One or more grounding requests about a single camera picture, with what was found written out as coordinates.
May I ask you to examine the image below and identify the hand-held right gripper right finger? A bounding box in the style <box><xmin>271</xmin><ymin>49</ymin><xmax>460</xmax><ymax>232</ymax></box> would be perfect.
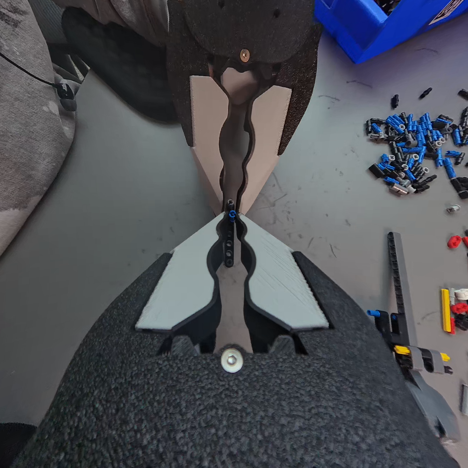
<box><xmin>236</xmin><ymin>214</ymin><xmax>330</xmax><ymax>354</ymax></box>

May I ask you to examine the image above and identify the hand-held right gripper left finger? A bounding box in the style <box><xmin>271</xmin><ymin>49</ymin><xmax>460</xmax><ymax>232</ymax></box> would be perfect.
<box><xmin>135</xmin><ymin>213</ymin><xmax>228</xmax><ymax>354</ymax></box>

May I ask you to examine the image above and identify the grey desk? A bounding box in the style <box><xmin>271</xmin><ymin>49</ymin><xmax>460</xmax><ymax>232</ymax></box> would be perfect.
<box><xmin>0</xmin><ymin>11</ymin><xmax>468</xmax><ymax>468</ymax></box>

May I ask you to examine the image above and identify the blue bin with square sticker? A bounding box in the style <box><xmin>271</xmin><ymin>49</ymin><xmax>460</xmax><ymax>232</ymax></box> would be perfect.
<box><xmin>314</xmin><ymin>0</ymin><xmax>468</xmax><ymax>64</ymax></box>

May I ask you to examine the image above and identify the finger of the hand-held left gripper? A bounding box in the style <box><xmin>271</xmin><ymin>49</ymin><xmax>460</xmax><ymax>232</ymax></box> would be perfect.
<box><xmin>189</xmin><ymin>75</ymin><xmax>234</xmax><ymax>215</ymax></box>
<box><xmin>237</xmin><ymin>85</ymin><xmax>293</xmax><ymax>215</ymax></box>

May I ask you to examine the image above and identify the yellow technic beam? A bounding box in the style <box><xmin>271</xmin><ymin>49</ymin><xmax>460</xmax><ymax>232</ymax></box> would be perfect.
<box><xmin>440</xmin><ymin>289</ymin><xmax>453</xmax><ymax>333</ymax></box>

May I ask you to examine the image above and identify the black hoodie drawstring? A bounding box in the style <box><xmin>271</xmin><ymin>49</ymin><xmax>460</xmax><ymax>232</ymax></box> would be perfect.
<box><xmin>0</xmin><ymin>51</ymin><xmax>78</xmax><ymax>112</ymax></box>

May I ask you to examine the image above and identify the pile of red white parts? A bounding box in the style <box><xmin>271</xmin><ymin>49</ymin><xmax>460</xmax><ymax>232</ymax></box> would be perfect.
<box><xmin>440</xmin><ymin>230</ymin><xmax>468</xmax><ymax>335</ymax></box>

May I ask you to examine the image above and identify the pile of blue black pins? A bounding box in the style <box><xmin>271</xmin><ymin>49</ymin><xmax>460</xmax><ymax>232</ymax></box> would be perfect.
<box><xmin>365</xmin><ymin>87</ymin><xmax>468</xmax><ymax>200</ymax></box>

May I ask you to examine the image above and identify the partly built toy chassis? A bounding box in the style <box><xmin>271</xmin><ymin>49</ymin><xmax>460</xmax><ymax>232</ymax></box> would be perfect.
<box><xmin>367</xmin><ymin>231</ymin><xmax>462</xmax><ymax>441</ymax></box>

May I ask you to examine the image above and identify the black beam and axle assembly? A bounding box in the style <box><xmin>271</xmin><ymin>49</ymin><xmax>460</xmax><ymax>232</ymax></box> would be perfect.
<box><xmin>222</xmin><ymin>198</ymin><xmax>237</xmax><ymax>268</ymax></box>

